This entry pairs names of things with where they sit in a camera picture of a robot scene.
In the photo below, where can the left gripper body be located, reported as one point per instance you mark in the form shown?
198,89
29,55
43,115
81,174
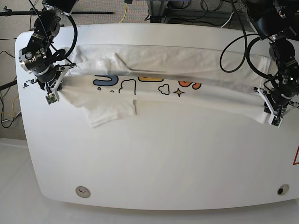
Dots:
279,103

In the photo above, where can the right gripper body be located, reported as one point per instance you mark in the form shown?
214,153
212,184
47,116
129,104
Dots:
47,73

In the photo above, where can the white printed T-shirt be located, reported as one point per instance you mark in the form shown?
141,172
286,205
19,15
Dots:
109,80

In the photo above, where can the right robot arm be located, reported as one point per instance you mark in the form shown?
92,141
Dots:
39,56

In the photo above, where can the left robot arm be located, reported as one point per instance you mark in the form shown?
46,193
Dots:
278,22

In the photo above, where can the red triangle warning sticker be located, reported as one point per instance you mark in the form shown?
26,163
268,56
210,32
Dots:
296,158

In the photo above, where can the black tripod stand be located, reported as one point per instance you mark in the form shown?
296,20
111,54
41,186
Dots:
14,12

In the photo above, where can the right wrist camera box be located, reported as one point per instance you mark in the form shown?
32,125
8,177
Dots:
52,97

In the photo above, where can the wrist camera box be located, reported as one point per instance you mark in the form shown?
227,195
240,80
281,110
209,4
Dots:
275,120
52,97

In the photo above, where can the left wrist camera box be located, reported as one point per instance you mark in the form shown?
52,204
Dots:
275,120

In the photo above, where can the right table cable grommet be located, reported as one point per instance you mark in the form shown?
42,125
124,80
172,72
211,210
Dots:
282,190

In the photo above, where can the table cable grommet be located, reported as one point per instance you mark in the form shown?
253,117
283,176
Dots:
83,192
282,190

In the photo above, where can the left table cable grommet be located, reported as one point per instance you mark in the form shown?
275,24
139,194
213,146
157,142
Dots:
83,192

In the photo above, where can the grey metal frame base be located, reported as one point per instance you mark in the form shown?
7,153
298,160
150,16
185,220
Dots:
162,11

